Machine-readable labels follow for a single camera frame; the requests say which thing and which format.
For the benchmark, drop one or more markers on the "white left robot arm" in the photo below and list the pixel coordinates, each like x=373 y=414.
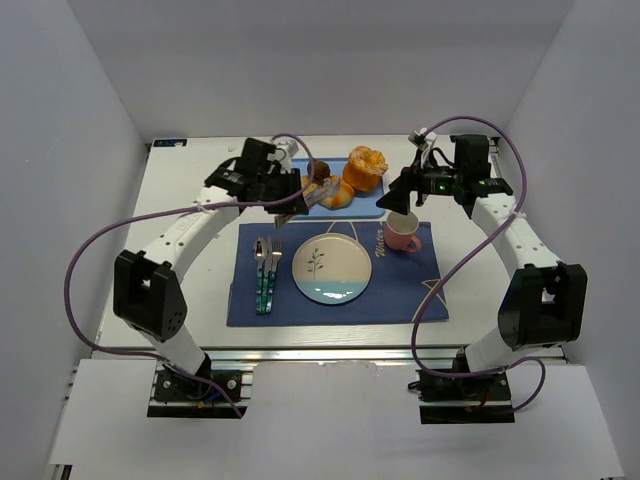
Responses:
x=147 y=292

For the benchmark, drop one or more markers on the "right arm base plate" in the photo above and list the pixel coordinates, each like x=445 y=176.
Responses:
x=448 y=401

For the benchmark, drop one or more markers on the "large orange muffin bread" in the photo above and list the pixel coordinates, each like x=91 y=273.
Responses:
x=364 y=168

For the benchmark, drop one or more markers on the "blue label sticker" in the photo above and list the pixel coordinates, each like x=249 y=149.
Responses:
x=169 y=143

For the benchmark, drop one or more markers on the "silver spoon teal handle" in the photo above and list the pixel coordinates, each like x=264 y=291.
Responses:
x=260 y=254

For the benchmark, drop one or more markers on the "sliced brown bread loaf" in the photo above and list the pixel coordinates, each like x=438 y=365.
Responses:
x=310 y=186

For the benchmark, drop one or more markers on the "light blue plastic tray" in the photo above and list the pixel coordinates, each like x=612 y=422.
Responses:
x=362 y=206

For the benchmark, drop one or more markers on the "dark blue placemat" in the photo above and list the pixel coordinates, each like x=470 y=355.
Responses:
x=399 y=279

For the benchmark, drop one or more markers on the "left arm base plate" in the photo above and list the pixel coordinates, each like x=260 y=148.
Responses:
x=172 y=396

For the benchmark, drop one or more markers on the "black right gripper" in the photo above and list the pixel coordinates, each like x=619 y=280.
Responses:
x=413 y=181

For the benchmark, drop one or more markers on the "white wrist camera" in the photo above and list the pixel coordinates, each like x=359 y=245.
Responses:
x=423 y=139
x=285 y=150

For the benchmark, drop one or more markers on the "aluminium frame rail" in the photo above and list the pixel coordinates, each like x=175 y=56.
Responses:
x=431 y=354

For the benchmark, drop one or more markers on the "dark brown bread piece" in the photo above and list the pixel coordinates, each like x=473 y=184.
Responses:
x=318 y=171

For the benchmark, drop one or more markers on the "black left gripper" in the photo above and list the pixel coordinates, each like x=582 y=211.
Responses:
x=293 y=193

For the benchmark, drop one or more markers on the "silver knife teal handle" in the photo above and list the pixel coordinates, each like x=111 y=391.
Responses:
x=266 y=269

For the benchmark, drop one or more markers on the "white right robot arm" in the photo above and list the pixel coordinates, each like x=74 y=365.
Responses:
x=544 y=302

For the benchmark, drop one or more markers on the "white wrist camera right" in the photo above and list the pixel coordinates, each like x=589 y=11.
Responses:
x=423 y=139

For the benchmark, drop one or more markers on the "cream and blue plate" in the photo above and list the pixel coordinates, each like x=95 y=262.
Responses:
x=331 y=269

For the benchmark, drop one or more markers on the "silver fork teal handle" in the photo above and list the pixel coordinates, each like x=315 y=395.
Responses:
x=276 y=256

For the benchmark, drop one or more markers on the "pink mug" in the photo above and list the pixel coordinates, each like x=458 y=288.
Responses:
x=400 y=232

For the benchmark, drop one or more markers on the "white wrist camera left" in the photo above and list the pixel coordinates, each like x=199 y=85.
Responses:
x=285 y=150

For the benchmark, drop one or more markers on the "round orange white bun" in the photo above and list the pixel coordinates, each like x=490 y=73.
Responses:
x=344 y=196

